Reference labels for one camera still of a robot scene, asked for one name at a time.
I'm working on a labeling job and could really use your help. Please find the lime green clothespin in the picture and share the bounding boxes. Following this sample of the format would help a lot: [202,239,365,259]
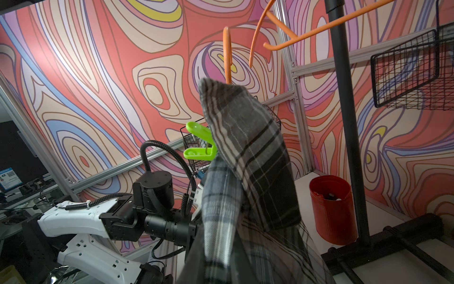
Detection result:
[184,122,218,162]

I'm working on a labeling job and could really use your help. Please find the grey plaid shirt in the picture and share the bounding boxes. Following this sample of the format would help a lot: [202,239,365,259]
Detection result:
[177,78,334,284]

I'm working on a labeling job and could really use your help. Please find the orange hanger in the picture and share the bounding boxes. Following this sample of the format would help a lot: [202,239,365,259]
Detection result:
[223,27,232,84]
[248,0,396,69]

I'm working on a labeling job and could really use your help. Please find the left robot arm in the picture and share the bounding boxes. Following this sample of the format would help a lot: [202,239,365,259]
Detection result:
[37,171,197,284]

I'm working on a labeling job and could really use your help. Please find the red pen cup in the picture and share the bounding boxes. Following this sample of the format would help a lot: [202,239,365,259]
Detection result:
[309,175,358,246]

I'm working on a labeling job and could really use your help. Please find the black clothes rack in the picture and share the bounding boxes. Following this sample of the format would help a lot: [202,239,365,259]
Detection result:
[322,1,454,284]

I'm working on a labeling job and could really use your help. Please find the small wire basket on rack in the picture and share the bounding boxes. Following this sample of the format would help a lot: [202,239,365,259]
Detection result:
[371,12,454,111]

